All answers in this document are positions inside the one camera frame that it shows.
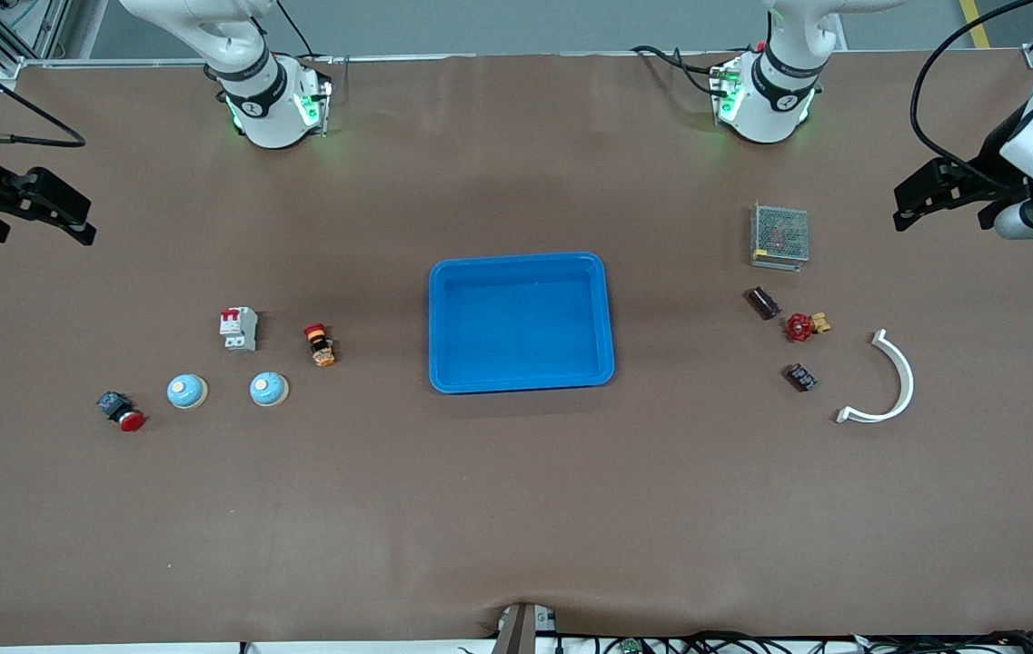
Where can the metal mesh power supply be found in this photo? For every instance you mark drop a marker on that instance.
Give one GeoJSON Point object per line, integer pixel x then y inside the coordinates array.
{"type": "Point", "coordinates": [779, 234]}

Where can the blue plastic tray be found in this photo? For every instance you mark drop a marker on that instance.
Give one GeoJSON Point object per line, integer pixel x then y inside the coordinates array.
{"type": "Point", "coordinates": [525, 327]}

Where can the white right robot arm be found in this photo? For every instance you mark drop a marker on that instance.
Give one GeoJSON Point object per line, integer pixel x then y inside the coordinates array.
{"type": "Point", "coordinates": [262, 100]}

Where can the white circuit breaker red switch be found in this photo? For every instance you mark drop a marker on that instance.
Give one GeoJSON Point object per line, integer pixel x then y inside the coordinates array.
{"type": "Point", "coordinates": [239, 329]}

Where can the light blue call bell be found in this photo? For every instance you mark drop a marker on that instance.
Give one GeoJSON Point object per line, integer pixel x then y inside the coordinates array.
{"type": "Point", "coordinates": [186, 391]}
{"type": "Point", "coordinates": [268, 389]}

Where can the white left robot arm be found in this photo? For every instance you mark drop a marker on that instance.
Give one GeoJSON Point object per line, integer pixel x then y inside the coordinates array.
{"type": "Point", "coordinates": [779, 91]}

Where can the orange red emergency stop switch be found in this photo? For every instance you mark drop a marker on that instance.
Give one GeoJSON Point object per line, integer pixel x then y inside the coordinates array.
{"type": "Point", "coordinates": [320, 344]}

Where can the white curved plastic bracket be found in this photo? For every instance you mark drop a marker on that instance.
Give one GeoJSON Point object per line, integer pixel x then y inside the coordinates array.
{"type": "Point", "coordinates": [907, 381]}

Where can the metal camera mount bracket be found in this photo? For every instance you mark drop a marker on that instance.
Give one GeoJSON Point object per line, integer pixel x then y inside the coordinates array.
{"type": "Point", "coordinates": [523, 629]}

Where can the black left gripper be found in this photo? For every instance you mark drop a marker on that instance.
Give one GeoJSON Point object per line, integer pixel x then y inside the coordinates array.
{"type": "Point", "coordinates": [994, 162]}

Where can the red mushroom push button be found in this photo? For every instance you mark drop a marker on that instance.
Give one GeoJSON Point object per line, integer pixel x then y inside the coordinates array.
{"type": "Point", "coordinates": [121, 411]}

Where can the brown table cover mat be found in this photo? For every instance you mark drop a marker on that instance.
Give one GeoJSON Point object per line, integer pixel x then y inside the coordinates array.
{"type": "Point", "coordinates": [516, 500]}

